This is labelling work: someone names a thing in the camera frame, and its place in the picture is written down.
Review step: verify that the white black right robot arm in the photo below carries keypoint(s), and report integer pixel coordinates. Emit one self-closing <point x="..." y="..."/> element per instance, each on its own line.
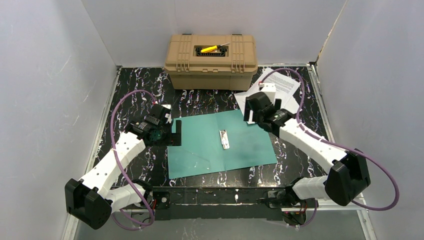
<point x="347" y="172"/>

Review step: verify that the metal folder clip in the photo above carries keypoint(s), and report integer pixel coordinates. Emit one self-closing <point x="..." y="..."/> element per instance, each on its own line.
<point x="224" y="139"/>

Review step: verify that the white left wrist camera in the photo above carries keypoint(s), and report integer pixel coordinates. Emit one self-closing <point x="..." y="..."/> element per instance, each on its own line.
<point x="161" y="109"/>

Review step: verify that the printed white paper sheet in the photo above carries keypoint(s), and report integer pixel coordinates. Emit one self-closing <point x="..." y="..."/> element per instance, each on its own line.
<point x="282" y="82"/>

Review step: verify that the yellow handled screwdriver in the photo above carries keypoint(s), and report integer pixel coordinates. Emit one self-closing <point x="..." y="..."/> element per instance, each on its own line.
<point x="213" y="48"/>

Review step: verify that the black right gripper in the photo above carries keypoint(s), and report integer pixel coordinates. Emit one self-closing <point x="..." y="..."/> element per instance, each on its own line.
<point x="248" y="110"/>

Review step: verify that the teal paper folder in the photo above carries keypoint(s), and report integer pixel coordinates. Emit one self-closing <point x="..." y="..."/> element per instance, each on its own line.
<point x="201" y="151"/>

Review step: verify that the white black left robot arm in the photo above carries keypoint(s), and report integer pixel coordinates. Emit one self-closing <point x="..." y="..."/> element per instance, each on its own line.
<point x="91" y="199"/>

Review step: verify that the aluminium frame rail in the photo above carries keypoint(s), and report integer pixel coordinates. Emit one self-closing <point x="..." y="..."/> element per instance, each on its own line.
<point x="331" y="203"/>

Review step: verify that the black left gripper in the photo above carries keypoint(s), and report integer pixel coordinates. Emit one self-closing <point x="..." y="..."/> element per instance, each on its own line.
<point x="175" y="133"/>

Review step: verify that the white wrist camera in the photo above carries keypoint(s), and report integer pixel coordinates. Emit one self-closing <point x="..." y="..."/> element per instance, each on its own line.
<point x="161" y="109"/>
<point x="269" y="89"/>

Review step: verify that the lower white paper sheet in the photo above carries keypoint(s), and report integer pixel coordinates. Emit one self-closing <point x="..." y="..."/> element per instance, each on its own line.
<point x="288" y="102"/>

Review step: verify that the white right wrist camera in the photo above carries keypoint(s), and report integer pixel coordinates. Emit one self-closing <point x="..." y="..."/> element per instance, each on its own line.
<point x="269" y="89"/>

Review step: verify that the tan plastic toolbox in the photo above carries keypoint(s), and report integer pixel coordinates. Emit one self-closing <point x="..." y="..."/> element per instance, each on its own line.
<point x="231" y="67"/>

